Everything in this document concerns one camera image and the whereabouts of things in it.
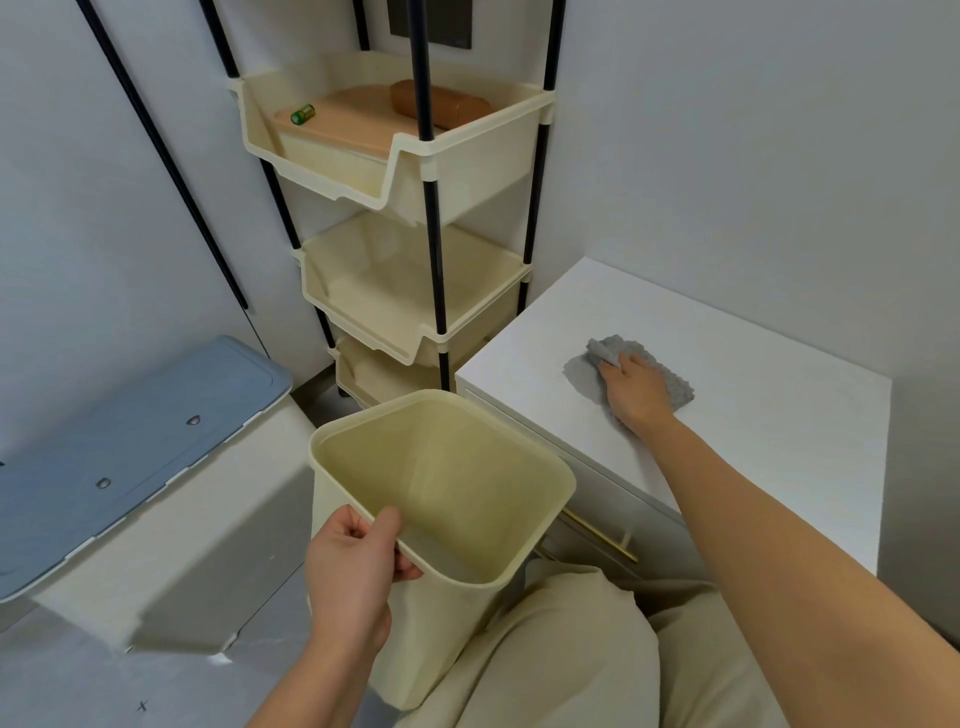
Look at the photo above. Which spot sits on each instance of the beige trousers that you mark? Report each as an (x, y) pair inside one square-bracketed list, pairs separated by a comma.
[(570, 652)]

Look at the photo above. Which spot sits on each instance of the white storage bin blue lid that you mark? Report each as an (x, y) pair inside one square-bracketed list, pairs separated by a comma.
[(187, 525)]

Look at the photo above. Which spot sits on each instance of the person's right hand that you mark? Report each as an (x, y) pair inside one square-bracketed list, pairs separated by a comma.
[(641, 394)]

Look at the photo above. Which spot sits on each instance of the person's left hand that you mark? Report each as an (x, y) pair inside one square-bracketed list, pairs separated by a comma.
[(349, 585)]

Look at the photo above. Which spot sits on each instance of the black wall panel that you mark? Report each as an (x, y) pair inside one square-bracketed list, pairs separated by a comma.
[(450, 22)]

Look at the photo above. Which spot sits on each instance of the white wardrobe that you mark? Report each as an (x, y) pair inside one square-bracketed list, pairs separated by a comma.
[(75, 225)]

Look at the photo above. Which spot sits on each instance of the cream box orange lid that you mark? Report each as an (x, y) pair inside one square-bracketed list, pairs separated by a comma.
[(352, 127)]

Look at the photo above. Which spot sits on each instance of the white bedside drawer cabinet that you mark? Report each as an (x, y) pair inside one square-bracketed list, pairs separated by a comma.
[(772, 420)]

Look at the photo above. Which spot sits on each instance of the green battery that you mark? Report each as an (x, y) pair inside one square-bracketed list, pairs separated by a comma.
[(303, 114)]

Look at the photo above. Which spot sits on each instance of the cream tiered storage rack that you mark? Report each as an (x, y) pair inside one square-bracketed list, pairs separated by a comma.
[(480, 165)]

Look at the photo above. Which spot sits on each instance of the grey cleaning cloth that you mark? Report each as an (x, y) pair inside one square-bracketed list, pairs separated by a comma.
[(607, 349)]

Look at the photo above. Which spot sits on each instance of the brown cylindrical pouch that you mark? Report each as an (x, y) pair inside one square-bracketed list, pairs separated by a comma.
[(457, 105)]

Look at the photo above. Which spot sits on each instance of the cream plastic waste bin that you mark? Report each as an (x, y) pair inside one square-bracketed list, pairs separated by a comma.
[(450, 480)]

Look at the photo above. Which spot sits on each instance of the person's right forearm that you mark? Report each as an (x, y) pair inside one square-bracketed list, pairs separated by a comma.
[(787, 570)]

